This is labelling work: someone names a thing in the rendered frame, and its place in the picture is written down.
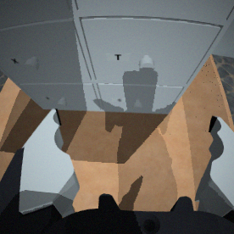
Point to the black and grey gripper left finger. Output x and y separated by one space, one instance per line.
39 186

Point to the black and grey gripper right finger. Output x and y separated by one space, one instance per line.
215 193

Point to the grey drawer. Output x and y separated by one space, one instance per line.
138 98
218 9
74 95
50 50
170 49
18 9

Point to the white chest of drawers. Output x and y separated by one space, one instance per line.
77 16

